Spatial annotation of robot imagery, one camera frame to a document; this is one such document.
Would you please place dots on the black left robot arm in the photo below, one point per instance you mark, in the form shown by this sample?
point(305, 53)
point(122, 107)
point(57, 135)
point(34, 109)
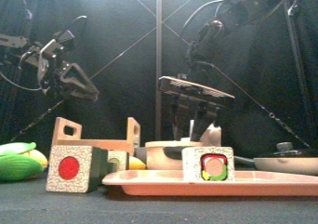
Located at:
point(13, 42)

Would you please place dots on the vertical metal frame pole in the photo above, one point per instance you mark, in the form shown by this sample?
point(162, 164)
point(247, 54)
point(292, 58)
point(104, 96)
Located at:
point(160, 48)

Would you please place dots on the red-centred sushi block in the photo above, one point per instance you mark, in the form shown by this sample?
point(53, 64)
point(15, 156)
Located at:
point(69, 168)

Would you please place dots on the wooden toy crate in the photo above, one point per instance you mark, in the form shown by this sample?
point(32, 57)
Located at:
point(96, 144)

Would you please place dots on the pink plastic tray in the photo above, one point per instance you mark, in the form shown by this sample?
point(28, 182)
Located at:
point(187, 187)

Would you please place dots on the dark toy frying pan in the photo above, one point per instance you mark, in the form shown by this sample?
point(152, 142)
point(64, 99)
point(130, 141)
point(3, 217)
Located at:
point(287, 165)

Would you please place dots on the green yellow toy corn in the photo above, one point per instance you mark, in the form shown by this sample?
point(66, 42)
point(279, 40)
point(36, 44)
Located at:
point(19, 167)

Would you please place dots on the white speckled sushi block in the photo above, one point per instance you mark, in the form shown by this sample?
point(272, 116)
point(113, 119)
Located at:
point(193, 165)

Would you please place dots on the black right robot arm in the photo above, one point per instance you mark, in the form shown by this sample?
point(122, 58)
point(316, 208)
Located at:
point(249, 7)

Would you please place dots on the dark green sushi block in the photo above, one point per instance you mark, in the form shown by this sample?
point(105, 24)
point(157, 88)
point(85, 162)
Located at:
point(118, 159)

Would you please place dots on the dark pan lid with knob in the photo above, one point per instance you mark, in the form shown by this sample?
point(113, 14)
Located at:
point(285, 147)

